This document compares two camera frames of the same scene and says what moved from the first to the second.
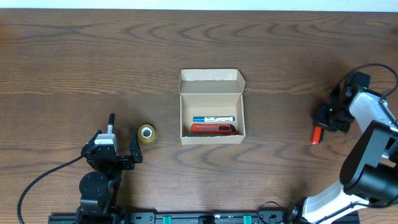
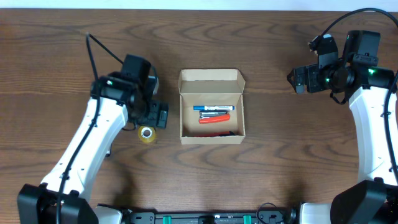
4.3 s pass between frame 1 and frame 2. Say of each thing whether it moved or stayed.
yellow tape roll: stayed
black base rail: stayed
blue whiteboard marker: moved
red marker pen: moved
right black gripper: moved
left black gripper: moved
